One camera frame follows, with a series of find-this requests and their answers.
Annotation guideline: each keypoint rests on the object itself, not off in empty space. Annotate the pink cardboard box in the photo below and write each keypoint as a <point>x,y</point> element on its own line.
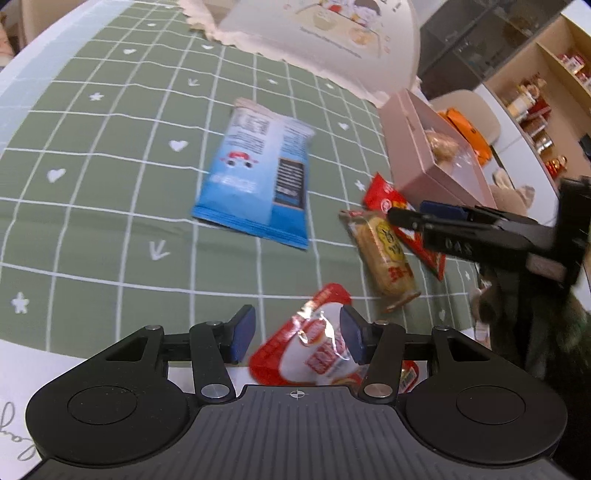
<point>415,152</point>

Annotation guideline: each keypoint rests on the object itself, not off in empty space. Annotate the beige chair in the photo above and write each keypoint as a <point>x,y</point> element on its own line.
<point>475,104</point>

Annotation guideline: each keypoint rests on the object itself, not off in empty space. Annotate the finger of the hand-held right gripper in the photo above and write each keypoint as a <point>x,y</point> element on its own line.
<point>443,210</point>
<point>461,240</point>

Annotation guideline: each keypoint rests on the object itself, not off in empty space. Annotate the glass door cabinet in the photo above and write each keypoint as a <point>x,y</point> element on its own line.
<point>485,37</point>

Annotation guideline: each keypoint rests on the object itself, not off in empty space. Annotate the red and white snack packet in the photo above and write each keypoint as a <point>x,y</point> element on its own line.
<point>300,355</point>

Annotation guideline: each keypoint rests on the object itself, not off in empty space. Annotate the small doll figurine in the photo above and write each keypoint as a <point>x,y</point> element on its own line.
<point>532,88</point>

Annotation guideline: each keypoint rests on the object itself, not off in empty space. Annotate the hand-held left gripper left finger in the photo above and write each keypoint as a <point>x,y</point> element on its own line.
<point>242,333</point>

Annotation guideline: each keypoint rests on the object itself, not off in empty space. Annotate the wooden shelf cabinet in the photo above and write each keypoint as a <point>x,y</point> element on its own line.
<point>554,41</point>

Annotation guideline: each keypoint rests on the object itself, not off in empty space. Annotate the brown plush bear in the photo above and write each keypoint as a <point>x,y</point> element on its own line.
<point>508,196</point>

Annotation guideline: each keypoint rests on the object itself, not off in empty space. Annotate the red spicy stick packet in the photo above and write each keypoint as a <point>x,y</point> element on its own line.
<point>383,196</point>

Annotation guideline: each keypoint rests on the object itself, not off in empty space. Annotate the blue snack packet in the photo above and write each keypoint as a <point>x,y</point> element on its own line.
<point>254,184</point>

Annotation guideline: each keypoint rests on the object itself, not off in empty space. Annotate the printed folding food cover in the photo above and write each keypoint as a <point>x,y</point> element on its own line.
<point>286,41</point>

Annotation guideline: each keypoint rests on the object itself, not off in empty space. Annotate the orange snack bag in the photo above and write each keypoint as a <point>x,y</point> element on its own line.
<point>466,131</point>

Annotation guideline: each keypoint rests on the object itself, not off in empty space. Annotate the green checked tablecloth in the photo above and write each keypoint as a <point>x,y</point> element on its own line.
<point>115,184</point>

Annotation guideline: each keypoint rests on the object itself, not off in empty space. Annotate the small rice cracker packet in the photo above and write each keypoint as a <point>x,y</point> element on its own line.
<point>385,258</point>

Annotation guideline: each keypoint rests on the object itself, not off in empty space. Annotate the pale yellow canister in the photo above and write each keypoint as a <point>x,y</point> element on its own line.
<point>518,106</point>

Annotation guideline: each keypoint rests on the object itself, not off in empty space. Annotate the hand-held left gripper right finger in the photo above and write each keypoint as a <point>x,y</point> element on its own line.
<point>353,339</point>

